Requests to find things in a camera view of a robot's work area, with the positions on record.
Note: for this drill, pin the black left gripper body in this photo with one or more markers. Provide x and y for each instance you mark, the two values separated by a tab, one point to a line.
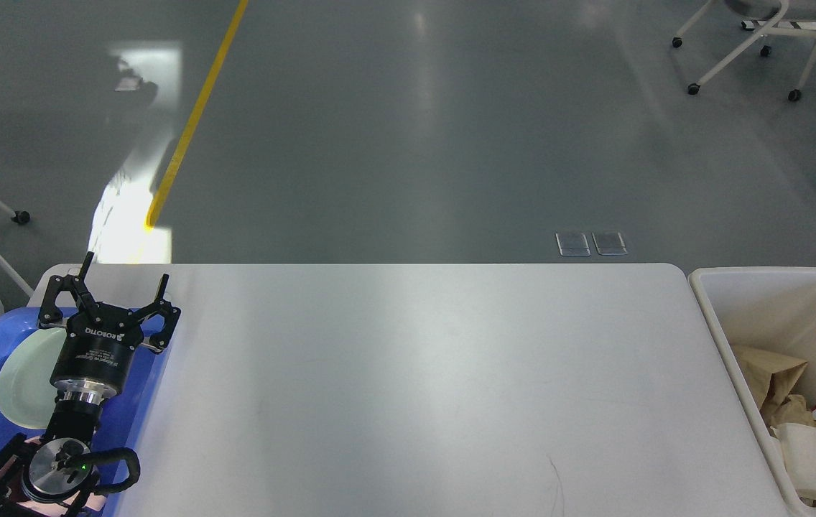
98	349

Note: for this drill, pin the light green plate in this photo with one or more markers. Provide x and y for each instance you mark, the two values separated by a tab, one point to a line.
27	397

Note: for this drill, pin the white paper cup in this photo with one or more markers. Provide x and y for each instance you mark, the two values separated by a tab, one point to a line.
798	445

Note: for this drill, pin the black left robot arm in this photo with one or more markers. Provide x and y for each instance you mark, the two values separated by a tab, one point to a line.
78	414

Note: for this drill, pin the beige plastic bin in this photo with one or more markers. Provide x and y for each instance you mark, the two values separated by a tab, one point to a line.
766	308

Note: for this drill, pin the brown paper in bin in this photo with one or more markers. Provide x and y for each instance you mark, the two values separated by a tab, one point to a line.
770	376

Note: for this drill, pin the floor socket cover right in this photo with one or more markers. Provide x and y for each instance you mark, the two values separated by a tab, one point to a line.
610	243

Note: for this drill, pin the floor socket cover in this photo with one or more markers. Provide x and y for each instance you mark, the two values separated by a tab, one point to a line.
610	243
573	244

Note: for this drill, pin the floor socket cover left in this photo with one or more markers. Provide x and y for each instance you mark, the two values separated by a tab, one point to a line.
573	244

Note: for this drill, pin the white office chair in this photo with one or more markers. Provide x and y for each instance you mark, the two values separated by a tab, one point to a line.
769	18

